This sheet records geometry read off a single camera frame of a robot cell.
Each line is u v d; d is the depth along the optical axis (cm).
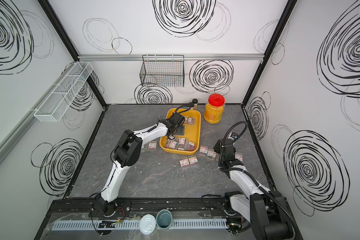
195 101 109
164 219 70
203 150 92
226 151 66
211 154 91
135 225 64
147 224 66
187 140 97
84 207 75
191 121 108
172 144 92
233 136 75
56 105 74
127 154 58
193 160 88
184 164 87
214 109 102
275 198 41
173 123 78
